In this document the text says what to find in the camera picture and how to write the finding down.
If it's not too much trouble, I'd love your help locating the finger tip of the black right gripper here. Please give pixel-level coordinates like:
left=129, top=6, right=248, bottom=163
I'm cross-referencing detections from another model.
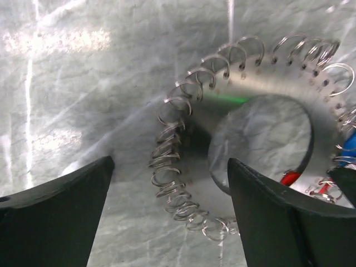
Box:
left=328, top=167, right=355, bottom=207

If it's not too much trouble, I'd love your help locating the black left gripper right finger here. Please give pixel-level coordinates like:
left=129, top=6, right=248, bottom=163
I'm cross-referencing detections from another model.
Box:
left=228, top=159, right=355, bottom=266

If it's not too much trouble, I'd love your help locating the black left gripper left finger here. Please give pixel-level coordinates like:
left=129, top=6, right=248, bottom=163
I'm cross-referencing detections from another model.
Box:
left=1, top=156, right=115, bottom=266

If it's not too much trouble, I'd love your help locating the blue key tag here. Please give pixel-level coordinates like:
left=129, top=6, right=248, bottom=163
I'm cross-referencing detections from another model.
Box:
left=340, top=133, right=356, bottom=166

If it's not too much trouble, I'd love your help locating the red key tag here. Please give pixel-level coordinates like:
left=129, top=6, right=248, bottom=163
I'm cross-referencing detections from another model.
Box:
left=280, top=170, right=301, bottom=186

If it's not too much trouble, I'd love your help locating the metal disc keyring with rings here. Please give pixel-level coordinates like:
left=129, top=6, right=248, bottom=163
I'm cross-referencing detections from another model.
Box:
left=149, top=34, right=355, bottom=242

